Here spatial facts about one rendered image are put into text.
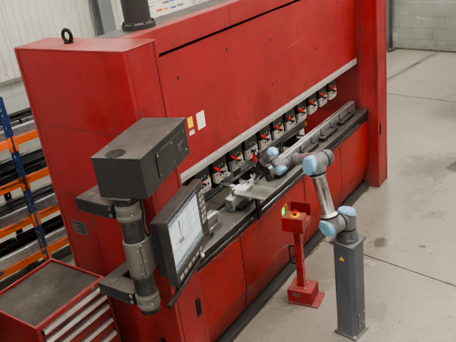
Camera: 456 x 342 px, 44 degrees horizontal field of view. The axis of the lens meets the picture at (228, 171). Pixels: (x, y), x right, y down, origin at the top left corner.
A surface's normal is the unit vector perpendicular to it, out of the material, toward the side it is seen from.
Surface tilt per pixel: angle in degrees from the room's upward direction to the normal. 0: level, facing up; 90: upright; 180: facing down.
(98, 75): 90
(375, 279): 0
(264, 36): 90
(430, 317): 0
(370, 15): 90
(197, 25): 90
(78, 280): 0
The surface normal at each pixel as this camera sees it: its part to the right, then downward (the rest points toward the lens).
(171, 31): 0.82, 0.15
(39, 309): -0.12, -0.90
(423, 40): -0.68, 0.38
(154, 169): 0.94, 0.03
